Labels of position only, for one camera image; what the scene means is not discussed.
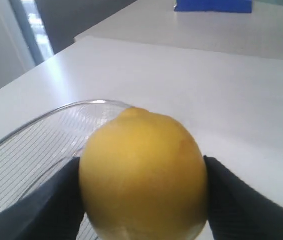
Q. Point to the window with dark frame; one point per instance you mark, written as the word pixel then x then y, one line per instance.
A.
pixel 33 30

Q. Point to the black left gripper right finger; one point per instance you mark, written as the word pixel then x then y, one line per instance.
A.
pixel 237 211

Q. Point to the blue object on far table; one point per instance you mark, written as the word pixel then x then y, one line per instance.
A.
pixel 220 6

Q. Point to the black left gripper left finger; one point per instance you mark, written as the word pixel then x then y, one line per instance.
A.
pixel 55 211

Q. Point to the oval wire mesh basket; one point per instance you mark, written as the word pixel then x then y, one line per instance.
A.
pixel 32 154

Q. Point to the yellow lemon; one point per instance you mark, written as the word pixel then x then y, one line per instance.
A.
pixel 142 177

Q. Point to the white neighbouring table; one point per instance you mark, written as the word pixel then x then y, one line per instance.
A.
pixel 259 34

